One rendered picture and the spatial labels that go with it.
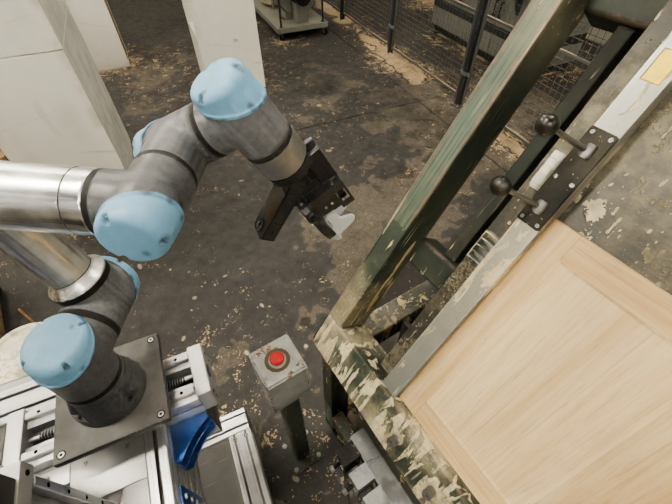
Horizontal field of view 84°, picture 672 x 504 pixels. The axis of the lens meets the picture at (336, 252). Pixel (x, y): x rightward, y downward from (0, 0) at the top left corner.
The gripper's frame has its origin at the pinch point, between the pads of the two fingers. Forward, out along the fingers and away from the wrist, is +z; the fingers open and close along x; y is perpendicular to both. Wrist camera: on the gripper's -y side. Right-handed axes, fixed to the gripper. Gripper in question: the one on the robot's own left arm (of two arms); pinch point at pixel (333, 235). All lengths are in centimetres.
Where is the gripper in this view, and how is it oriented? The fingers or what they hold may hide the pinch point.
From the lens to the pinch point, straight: 70.2
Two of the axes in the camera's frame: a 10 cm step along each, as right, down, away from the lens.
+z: 4.3, 4.4, 7.9
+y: 8.1, -5.7, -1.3
